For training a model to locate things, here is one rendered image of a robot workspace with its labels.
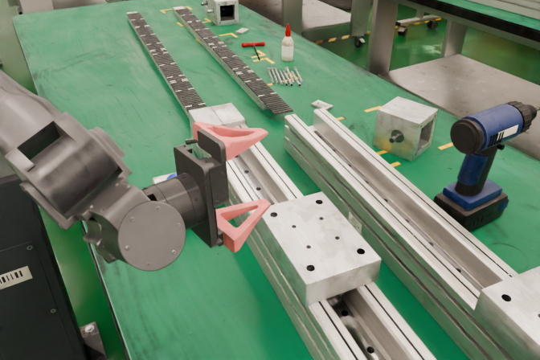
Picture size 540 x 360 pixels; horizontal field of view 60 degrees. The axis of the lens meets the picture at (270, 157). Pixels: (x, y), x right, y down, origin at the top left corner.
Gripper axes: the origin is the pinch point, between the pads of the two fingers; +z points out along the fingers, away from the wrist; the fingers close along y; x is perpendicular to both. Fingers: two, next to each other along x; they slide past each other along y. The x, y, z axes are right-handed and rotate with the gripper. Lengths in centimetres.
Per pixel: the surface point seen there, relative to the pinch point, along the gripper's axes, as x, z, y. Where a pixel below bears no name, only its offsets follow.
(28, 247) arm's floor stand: 62, -22, -40
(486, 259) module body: -16.2, 27.0, -17.5
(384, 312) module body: -13.6, 8.3, -17.7
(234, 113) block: 40.7, 22.4, -12.4
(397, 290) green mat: -7.4, 19.6, -25.5
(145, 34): 119, 38, -12
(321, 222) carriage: 0.3, 10.5, -12.6
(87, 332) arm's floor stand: 87, -12, -96
